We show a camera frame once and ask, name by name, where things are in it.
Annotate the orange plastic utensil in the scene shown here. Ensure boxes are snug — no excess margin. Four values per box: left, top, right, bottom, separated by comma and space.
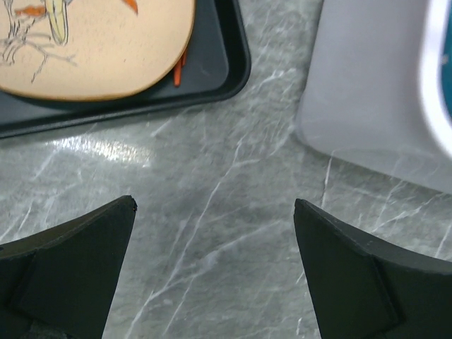
173, 50, 187, 88

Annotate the blue polka dot plate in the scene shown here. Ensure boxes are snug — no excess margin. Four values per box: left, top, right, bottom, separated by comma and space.
439, 9, 451, 118

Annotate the white plastic bin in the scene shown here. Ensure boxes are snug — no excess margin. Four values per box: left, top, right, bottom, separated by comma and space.
296, 1, 451, 193

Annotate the black plastic tray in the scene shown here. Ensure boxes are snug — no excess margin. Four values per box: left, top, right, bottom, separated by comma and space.
1, 1, 251, 138

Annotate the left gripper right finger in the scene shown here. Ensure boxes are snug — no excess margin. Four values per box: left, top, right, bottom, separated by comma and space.
294, 199, 451, 338

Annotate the beige bird plate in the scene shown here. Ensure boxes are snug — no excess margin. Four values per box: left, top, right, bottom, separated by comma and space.
1, 1, 196, 102

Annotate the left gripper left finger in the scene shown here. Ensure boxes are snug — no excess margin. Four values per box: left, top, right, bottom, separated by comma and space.
1, 196, 137, 338

